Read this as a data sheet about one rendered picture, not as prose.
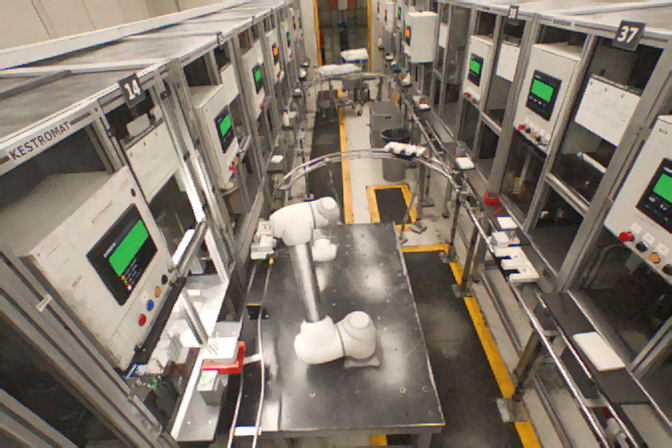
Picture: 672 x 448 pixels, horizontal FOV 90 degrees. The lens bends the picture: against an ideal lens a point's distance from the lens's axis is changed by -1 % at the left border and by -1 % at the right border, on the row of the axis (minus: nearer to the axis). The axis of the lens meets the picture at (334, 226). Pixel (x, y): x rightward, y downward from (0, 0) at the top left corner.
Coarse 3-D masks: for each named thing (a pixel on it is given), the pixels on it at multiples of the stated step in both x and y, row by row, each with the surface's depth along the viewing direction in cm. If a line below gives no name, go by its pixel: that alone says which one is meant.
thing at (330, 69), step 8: (344, 64) 650; (352, 64) 638; (320, 72) 597; (328, 72) 603; (336, 72) 605; (344, 72) 609; (352, 72) 660; (352, 80) 668; (360, 80) 627; (352, 88) 678; (360, 88) 636; (352, 96) 687; (320, 104) 659; (328, 104) 655; (336, 104) 651; (344, 104) 648; (352, 104) 648; (320, 112) 688; (360, 112) 661
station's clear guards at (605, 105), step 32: (544, 32) 179; (576, 32) 155; (608, 64) 138; (640, 64) 124; (608, 96) 138; (640, 96) 124; (576, 128) 159; (608, 128) 139; (512, 160) 221; (576, 160) 160; (608, 160) 141; (512, 192) 223; (576, 192) 161
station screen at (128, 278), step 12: (132, 228) 102; (120, 240) 97; (108, 252) 92; (144, 252) 108; (108, 264) 91; (132, 264) 101; (144, 264) 107; (120, 276) 96; (132, 276) 101; (132, 288) 101
